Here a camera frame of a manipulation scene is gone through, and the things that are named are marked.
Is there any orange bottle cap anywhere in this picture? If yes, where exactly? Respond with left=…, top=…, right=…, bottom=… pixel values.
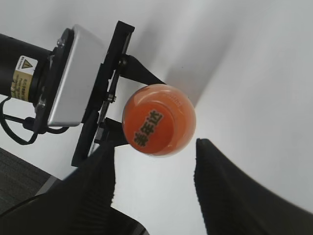
left=122, top=84, right=196, bottom=157

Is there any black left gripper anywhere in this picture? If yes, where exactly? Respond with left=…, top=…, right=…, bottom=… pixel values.
left=71, top=21, right=165, bottom=167

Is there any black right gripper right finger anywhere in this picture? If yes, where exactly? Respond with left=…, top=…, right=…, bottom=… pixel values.
left=194, top=139, right=313, bottom=235

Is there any black camera cable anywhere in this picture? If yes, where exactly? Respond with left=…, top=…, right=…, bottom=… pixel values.
left=0, top=96, right=70, bottom=146

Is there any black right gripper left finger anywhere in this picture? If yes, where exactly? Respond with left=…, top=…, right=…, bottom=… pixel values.
left=0, top=142, right=148, bottom=235

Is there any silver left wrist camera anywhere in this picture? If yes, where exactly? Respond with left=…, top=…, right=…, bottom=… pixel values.
left=47, top=24, right=105, bottom=127

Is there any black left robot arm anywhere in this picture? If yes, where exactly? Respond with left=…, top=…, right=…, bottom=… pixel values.
left=0, top=21, right=160, bottom=167

